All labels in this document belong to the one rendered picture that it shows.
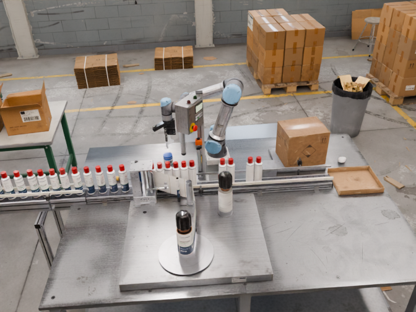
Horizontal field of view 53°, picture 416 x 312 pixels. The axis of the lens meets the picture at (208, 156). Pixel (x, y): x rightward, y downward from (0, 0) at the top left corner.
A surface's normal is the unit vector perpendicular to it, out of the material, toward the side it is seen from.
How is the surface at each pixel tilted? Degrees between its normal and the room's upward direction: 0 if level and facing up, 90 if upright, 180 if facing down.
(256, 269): 0
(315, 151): 90
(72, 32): 90
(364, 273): 0
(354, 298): 1
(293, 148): 90
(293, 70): 87
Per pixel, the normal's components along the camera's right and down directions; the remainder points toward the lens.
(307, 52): 0.09, 0.54
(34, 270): -0.03, -0.83
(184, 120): -0.51, 0.49
